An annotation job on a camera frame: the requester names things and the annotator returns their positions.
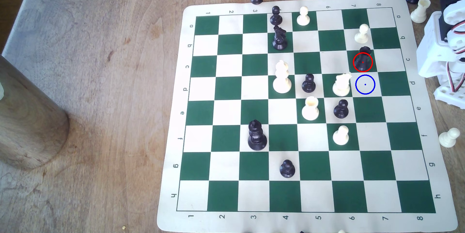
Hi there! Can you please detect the red black white servo cable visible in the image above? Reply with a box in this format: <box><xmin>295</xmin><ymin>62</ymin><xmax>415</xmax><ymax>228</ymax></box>
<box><xmin>450</xmin><ymin>21</ymin><xmax>465</xmax><ymax>53</ymax></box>
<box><xmin>446</xmin><ymin>62</ymin><xmax>465</xmax><ymax>93</ymax></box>

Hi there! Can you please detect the black chess bishop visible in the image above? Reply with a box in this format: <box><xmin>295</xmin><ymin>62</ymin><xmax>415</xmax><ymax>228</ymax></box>
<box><xmin>353</xmin><ymin>46</ymin><xmax>374</xmax><ymax>72</ymax></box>

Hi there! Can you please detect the green and white chess mat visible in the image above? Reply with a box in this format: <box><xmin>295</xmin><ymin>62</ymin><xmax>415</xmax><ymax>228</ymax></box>
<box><xmin>157</xmin><ymin>0</ymin><xmax>458</xmax><ymax>233</ymax></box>

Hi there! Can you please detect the white chess pawn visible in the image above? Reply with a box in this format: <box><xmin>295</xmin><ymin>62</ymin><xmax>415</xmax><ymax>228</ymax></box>
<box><xmin>333</xmin><ymin>125</ymin><xmax>350</xmax><ymax>146</ymax></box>
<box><xmin>439</xmin><ymin>128</ymin><xmax>461</xmax><ymax>149</ymax></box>
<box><xmin>296</xmin><ymin>6</ymin><xmax>311</xmax><ymax>27</ymax></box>
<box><xmin>355</xmin><ymin>24</ymin><xmax>370</xmax><ymax>44</ymax></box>

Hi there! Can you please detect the white chess knight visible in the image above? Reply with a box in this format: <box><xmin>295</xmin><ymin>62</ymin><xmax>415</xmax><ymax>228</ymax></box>
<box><xmin>332</xmin><ymin>73</ymin><xmax>352</xmax><ymax>97</ymax></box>

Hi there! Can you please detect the black chess knight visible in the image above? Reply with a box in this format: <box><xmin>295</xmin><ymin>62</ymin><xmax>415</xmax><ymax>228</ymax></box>
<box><xmin>272</xmin><ymin>25</ymin><xmax>288</xmax><ymax>51</ymax></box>

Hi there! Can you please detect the white chess rook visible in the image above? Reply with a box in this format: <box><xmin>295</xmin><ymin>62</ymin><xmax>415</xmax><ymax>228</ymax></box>
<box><xmin>411</xmin><ymin>0</ymin><xmax>431</xmax><ymax>23</ymax></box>
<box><xmin>302</xmin><ymin>96</ymin><xmax>320</xmax><ymax>121</ymax></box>

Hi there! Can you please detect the tall white chess queen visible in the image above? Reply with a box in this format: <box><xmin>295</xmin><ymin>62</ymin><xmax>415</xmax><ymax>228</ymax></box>
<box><xmin>272</xmin><ymin>60</ymin><xmax>292</xmax><ymax>94</ymax></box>

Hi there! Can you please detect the tall black chess king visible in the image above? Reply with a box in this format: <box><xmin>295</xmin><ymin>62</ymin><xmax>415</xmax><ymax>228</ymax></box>
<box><xmin>248</xmin><ymin>119</ymin><xmax>268</xmax><ymax>151</ymax></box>

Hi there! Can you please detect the round wooden post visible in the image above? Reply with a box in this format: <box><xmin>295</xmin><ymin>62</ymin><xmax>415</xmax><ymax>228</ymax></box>
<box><xmin>0</xmin><ymin>55</ymin><xmax>70</xmax><ymax>170</ymax></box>

